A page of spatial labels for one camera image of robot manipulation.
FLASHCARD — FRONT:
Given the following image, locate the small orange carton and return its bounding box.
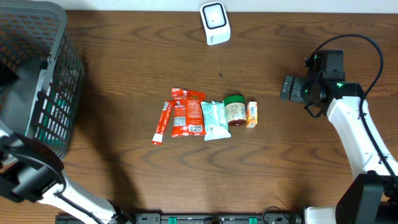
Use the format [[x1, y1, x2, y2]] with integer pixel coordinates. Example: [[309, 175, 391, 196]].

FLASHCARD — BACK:
[[246, 101, 258, 128]]

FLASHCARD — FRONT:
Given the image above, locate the green lid jar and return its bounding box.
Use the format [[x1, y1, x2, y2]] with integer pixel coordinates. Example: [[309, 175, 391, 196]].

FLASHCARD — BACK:
[[224, 95, 247, 126]]

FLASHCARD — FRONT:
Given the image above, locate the light green snack packet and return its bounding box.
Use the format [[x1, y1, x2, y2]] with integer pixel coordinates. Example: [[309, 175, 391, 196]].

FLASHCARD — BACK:
[[201, 101, 231, 141]]

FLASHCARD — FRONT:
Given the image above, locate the red snack bag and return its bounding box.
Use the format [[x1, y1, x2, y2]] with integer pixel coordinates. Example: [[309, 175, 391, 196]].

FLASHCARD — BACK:
[[172, 88, 206, 138]]

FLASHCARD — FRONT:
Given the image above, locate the red white packet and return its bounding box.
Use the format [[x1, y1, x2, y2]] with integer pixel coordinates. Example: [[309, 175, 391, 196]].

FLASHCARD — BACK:
[[152, 100, 174, 145]]

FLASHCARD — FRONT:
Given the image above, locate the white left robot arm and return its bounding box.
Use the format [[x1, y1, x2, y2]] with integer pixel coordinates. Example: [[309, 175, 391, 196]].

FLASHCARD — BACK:
[[1, 99, 136, 223]]

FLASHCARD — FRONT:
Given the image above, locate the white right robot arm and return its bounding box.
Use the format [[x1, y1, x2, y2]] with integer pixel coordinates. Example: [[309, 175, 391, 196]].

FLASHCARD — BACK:
[[280, 72, 397, 223]]

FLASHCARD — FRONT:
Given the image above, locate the white barcode scanner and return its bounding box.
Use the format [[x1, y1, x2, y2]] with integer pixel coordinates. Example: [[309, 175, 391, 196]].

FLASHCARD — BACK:
[[200, 1, 231, 45]]

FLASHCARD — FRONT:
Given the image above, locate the grey plastic mesh basket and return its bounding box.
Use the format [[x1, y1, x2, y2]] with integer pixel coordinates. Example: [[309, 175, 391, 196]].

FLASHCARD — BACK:
[[1, 1, 85, 158]]

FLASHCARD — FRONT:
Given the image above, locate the black mounting rail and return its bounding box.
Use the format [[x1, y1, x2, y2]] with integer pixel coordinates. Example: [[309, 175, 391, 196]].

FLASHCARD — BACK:
[[55, 212, 304, 224]]

